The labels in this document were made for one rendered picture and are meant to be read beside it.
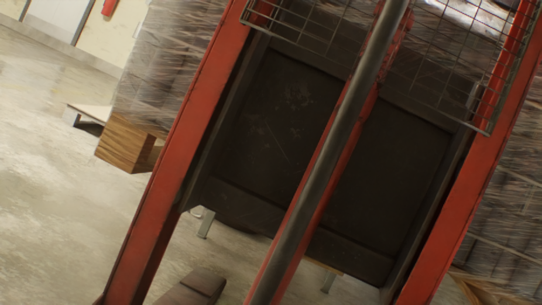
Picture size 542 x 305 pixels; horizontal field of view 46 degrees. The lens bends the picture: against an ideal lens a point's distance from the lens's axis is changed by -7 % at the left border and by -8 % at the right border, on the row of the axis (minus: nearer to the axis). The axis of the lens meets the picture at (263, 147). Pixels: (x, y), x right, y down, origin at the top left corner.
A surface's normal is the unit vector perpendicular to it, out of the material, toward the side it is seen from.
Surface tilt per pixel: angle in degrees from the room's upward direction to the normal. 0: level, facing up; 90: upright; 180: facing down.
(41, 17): 90
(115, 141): 88
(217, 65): 90
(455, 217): 90
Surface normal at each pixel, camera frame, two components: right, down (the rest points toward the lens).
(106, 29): -0.14, 0.03
